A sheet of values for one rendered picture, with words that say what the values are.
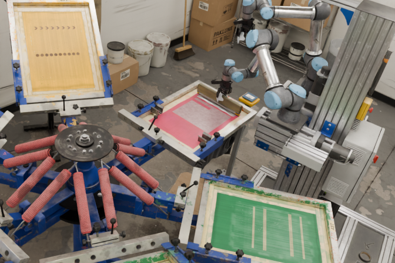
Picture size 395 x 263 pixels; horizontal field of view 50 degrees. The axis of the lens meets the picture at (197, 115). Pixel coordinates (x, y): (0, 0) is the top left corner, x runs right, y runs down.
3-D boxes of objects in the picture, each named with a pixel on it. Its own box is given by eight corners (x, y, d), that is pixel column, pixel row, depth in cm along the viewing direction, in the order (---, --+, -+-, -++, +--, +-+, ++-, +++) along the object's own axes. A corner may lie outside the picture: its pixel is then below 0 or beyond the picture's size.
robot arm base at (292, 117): (302, 117, 282) (307, 104, 277) (294, 127, 271) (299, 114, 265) (281, 107, 287) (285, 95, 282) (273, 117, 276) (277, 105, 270)
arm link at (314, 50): (306, 73, 315) (313, 2, 283) (301, 63, 327) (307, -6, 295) (322, 71, 315) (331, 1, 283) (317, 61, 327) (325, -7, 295)
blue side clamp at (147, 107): (158, 105, 322) (158, 97, 318) (163, 108, 320) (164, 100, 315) (129, 120, 301) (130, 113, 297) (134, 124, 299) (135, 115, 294)
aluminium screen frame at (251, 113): (197, 83, 354) (198, 80, 352) (256, 115, 330) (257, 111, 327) (130, 120, 299) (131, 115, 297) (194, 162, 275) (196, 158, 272)
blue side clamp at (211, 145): (216, 141, 298) (218, 133, 294) (222, 144, 296) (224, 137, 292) (190, 160, 277) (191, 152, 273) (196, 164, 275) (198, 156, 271)
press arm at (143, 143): (150, 138, 280) (151, 132, 277) (157, 143, 278) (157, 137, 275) (131, 150, 268) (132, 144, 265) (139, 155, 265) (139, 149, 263)
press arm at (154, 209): (294, 241, 246) (297, 235, 242) (294, 249, 241) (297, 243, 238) (86, 196, 248) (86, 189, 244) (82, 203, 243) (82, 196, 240)
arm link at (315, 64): (309, 80, 305) (315, 63, 297) (304, 70, 316) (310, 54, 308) (325, 81, 307) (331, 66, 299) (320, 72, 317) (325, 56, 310)
